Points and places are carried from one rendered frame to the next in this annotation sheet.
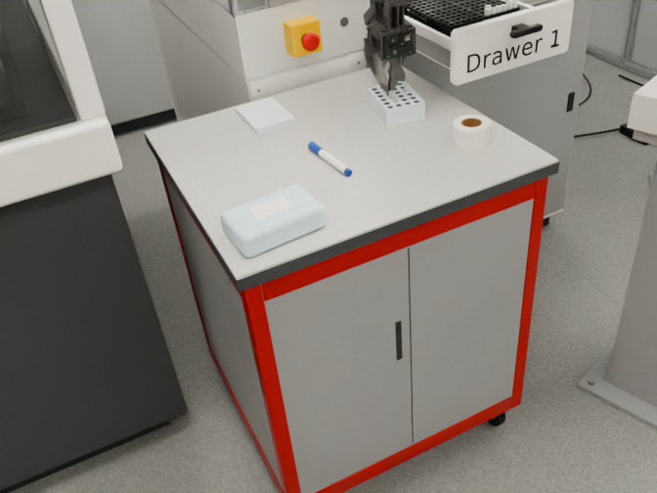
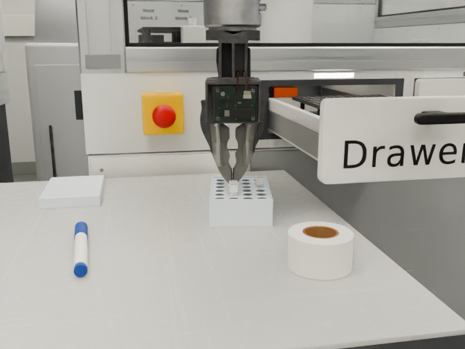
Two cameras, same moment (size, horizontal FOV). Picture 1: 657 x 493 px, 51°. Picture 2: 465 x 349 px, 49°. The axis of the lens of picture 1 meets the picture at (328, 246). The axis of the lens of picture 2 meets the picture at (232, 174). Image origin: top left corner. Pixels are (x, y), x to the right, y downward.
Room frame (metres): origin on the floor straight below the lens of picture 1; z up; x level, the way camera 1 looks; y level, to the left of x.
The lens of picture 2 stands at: (0.62, -0.31, 1.00)
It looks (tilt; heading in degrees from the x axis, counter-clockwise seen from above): 14 degrees down; 12
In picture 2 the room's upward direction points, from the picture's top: straight up
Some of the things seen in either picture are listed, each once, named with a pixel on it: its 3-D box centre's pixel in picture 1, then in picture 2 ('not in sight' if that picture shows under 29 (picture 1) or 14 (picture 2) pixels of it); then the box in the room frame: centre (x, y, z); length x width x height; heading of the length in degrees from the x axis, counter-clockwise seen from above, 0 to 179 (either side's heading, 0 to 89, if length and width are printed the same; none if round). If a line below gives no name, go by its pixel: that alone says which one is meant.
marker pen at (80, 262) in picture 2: (329, 158); (80, 246); (1.12, -0.02, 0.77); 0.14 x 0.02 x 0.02; 28
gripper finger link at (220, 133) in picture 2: (383, 75); (221, 155); (1.29, -0.15, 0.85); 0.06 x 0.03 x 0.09; 12
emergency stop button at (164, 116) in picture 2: (309, 40); (163, 115); (1.46, -0.01, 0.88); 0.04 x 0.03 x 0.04; 113
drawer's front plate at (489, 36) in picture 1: (512, 41); (423, 138); (1.33, -0.42, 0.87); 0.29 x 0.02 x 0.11; 113
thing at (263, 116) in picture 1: (264, 115); (74, 190); (1.34, 0.10, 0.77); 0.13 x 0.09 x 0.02; 23
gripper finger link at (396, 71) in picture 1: (398, 72); (243, 155); (1.30, -0.18, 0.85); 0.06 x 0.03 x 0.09; 12
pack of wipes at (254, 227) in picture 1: (273, 218); not in sight; (0.92, 0.08, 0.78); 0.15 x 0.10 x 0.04; 118
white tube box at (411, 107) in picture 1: (395, 102); (239, 199); (1.31, -0.17, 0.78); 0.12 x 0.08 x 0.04; 12
